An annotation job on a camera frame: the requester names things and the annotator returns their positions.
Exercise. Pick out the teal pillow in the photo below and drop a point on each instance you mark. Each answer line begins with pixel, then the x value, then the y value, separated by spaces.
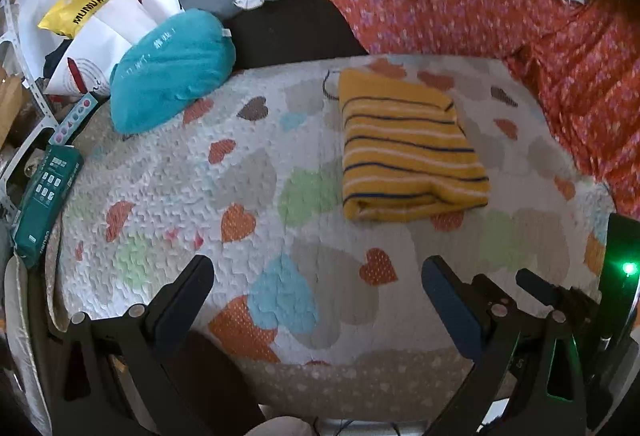
pixel 170 66

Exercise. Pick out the red floral blanket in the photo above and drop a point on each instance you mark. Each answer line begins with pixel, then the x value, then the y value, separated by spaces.
pixel 475 1

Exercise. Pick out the white slotted metal rack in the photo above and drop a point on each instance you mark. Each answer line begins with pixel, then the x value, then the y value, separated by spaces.
pixel 37 91

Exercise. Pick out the yellow striped knit garment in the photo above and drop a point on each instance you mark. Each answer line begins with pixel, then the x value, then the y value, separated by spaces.
pixel 400 151

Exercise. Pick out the pale strip with coloured dots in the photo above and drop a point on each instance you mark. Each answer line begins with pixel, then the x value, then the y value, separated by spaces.
pixel 75 118

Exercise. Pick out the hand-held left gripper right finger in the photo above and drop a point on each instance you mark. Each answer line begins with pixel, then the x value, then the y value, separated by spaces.
pixel 450 306

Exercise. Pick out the black cloth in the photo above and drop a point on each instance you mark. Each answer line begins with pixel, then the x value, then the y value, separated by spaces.
pixel 290 36

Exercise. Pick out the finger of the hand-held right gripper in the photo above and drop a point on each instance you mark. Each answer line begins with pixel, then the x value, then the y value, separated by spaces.
pixel 537 286

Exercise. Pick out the white paper bag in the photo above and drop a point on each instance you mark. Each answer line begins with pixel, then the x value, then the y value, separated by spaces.
pixel 100 51

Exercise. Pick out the white heart-patterned quilt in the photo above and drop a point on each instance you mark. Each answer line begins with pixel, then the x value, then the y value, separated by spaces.
pixel 250 151

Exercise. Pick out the brown cardboard box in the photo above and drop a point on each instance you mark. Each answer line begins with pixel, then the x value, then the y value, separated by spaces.
pixel 10 106

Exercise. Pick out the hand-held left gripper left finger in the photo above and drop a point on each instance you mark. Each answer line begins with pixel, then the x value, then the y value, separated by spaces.
pixel 182 311

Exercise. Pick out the yellow plastic bag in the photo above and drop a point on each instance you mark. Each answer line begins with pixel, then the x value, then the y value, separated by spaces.
pixel 75 6

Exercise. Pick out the green cardboard box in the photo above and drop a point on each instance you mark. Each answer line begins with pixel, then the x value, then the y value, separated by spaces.
pixel 45 201

